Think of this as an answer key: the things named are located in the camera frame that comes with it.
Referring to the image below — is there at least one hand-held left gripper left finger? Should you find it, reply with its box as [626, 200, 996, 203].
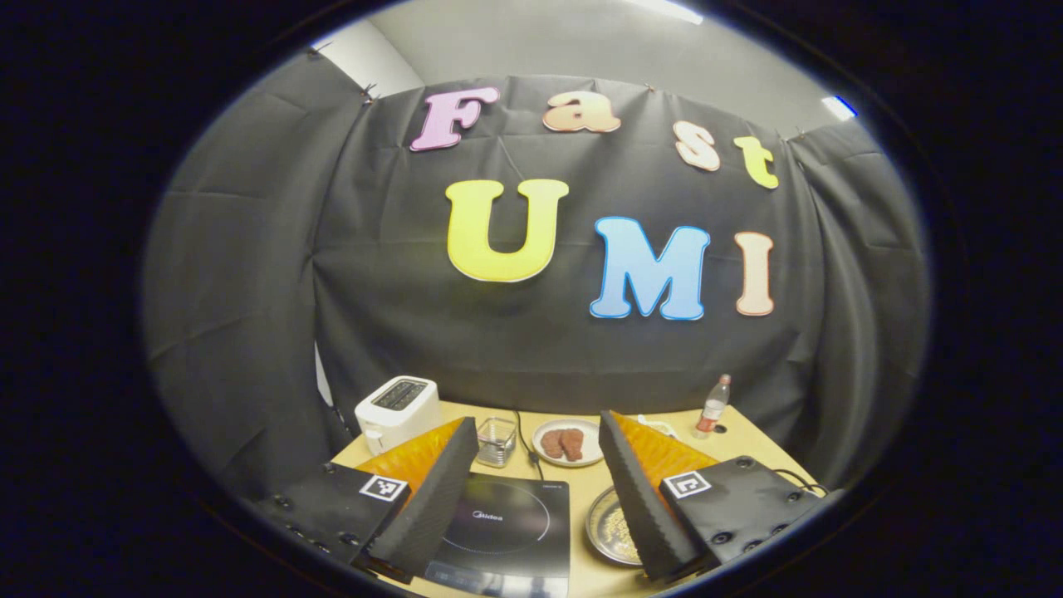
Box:
[257, 415, 481, 585]

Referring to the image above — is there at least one clear plastic water bottle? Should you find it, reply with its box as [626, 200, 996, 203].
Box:
[692, 374, 732, 440]

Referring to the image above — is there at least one white toaster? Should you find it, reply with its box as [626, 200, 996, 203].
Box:
[355, 375, 442, 455]

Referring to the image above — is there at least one black power cable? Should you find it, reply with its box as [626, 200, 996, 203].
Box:
[511, 409, 546, 483]

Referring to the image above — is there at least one black backdrop cloth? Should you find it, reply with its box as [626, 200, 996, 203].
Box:
[141, 50, 931, 507]

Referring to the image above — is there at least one pile of yellow soybeans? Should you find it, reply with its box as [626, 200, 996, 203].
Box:
[602, 502, 642, 559]

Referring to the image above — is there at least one thin black cable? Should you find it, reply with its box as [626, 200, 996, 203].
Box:
[772, 468, 831, 497]

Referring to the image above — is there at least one black induction cooktop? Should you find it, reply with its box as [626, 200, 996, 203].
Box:
[424, 472, 572, 598]

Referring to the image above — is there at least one round white plate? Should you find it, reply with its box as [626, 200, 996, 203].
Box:
[531, 418, 605, 468]

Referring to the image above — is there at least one stainless steel pot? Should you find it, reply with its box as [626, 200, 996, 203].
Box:
[585, 486, 644, 567]

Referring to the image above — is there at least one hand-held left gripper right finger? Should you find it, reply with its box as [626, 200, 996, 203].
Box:
[598, 409, 831, 582]

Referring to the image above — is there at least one wire mesh basket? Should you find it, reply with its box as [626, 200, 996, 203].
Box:
[476, 416, 518, 468]

